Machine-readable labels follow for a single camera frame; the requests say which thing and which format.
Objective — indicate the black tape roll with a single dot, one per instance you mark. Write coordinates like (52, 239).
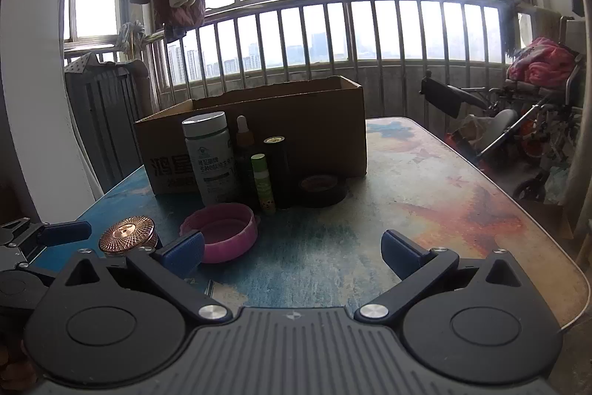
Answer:
(323, 196)

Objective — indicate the white supplement bottle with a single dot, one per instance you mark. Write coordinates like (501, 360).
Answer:
(210, 163)

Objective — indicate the amber dropper bottle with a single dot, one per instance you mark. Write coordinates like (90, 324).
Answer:
(244, 140)

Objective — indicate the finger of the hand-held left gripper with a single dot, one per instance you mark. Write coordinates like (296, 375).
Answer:
(69, 231)

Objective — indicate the black cylinder with gold top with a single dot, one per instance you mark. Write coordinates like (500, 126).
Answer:
(280, 173)

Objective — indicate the dark jar with copper lid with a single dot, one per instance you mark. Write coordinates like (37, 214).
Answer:
(127, 234)

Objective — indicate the green spray tube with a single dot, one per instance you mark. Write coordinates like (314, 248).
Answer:
(263, 184)

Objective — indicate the dark slatted cabinet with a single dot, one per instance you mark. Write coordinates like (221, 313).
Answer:
(101, 112)

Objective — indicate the pink blanket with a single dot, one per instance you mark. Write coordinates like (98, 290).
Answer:
(541, 59)

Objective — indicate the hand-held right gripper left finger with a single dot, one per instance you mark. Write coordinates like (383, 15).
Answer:
(185, 250)

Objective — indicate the dark towel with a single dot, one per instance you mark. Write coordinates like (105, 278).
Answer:
(509, 25)

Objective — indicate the folding wheelchair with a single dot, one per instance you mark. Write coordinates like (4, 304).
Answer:
(522, 117)

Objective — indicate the brown cardboard box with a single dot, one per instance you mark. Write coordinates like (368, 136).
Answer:
(300, 136)

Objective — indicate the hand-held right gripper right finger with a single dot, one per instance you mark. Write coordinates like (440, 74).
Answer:
(398, 254)

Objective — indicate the white mop head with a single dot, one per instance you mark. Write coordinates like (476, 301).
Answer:
(132, 36)

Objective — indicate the white plastic bag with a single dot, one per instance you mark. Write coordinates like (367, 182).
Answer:
(474, 131)

